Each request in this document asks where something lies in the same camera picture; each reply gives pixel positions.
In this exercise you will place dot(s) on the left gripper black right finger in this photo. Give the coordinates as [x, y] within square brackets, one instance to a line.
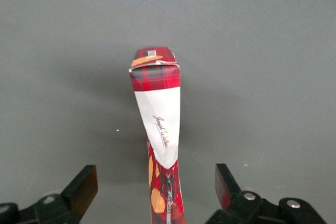
[236, 205]

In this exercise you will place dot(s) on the red tartan cookie box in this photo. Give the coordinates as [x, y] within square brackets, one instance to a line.
[160, 108]

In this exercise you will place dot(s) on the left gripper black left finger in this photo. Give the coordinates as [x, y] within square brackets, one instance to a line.
[73, 195]

